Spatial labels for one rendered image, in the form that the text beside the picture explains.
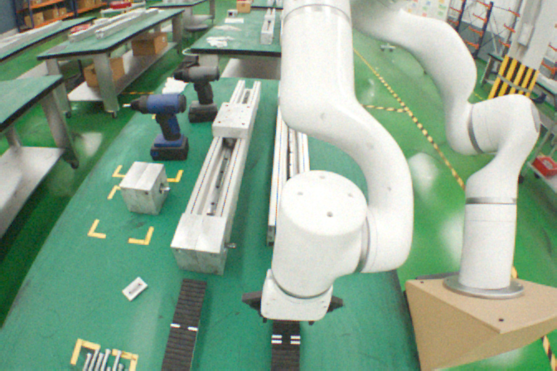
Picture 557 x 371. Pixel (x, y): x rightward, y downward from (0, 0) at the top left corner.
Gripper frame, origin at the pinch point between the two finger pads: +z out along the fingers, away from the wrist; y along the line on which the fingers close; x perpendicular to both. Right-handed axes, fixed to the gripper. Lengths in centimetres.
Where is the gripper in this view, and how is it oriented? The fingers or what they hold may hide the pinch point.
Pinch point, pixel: (288, 315)
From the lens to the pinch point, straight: 52.3
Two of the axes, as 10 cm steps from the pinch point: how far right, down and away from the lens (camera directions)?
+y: 10.0, 0.9, 0.2
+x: 0.4, -6.2, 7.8
